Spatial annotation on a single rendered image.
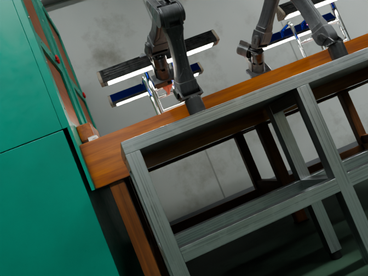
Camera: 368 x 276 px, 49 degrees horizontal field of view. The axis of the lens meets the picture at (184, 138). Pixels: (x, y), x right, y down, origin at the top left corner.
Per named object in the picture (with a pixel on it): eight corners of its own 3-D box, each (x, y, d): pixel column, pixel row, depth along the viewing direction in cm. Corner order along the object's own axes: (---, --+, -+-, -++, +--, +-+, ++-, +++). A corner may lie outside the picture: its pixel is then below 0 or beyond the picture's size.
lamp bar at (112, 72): (220, 39, 197) (214, 26, 198) (99, 84, 189) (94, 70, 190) (217, 45, 205) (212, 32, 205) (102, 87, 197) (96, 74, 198)
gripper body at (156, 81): (151, 79, 172) (147, 65, 166) (173, 71, 173) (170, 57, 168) (155, 87, 167) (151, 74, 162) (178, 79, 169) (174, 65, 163)
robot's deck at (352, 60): (450, 27, 139) (446, 16, 139) (125, 155, 117) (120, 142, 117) (323, 90, 227) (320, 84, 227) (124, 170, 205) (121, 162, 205)
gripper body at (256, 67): (245, 73, 189) (244, 60, 183) (264, 65, 190) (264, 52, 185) (252, 80, 184) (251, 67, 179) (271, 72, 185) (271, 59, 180)
